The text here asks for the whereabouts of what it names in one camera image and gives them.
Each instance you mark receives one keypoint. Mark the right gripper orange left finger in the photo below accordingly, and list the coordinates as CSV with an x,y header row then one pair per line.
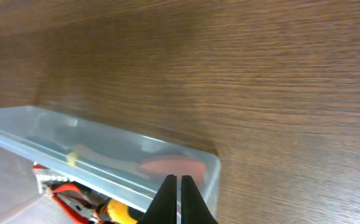
x,y
163,208

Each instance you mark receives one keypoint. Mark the file with yellow-black handle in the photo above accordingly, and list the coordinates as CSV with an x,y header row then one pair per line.
x,y
58,146

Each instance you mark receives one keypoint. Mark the small red-handled pliers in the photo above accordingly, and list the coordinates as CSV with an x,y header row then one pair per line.
x,y
73,202

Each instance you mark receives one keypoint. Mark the orange socket bit holder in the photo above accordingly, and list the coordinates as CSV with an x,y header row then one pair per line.
x,y
44,174

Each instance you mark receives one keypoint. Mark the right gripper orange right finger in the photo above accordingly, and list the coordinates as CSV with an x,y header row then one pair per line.
x,y
193,207

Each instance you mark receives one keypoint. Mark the stubby yellow-black screwdriver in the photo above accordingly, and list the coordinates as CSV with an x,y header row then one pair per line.
x,y
117,212

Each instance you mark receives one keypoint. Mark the clear plastic container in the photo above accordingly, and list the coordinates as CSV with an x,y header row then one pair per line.
x,y
16,123

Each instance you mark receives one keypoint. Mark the orange scraper wooden handle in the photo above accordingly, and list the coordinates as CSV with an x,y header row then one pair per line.
x,y
157,166

